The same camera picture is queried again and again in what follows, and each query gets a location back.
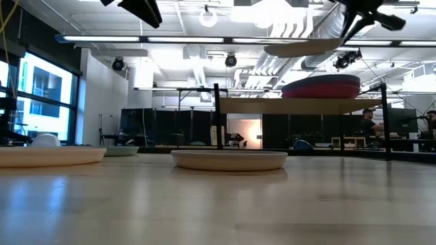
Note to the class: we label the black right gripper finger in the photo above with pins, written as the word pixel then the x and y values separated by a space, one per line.
pixel 348 24
pixel 359 30

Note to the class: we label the cream plate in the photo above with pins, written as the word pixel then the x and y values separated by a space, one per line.
pixel 299 47

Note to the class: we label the magenta plate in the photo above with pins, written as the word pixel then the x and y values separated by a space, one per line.
pixel 320 92

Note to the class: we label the teal plate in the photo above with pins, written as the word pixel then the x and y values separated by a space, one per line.
pixel 121 151

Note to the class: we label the peach plate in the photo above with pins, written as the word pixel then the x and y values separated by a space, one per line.
pixel 44 157

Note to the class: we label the grey plate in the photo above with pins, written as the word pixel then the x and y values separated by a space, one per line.
pixel 228 161

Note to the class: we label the overhead light bar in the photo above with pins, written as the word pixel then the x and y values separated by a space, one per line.
pixel 184 39

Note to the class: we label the person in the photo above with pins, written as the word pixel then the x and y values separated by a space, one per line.
pixel 432 120
pixel 368 126

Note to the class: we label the dark background monitor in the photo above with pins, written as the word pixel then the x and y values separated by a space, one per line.
pixel 403 120

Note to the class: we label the wooden stool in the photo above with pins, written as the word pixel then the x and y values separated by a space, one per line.
pixel 347 139

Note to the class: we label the black partition panel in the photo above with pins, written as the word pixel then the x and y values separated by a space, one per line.
pixel 306 127
pixel 163 126

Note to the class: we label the blue chair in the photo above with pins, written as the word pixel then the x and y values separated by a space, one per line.
pixel 302 145

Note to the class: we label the white rounded container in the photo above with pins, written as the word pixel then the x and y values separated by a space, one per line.
pixel 46 141

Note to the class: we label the black ceiling camera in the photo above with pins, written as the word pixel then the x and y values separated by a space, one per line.
pixel 345 60

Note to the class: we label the wooden shelf with black frame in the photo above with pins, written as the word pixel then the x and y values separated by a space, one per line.
pixel 289 106

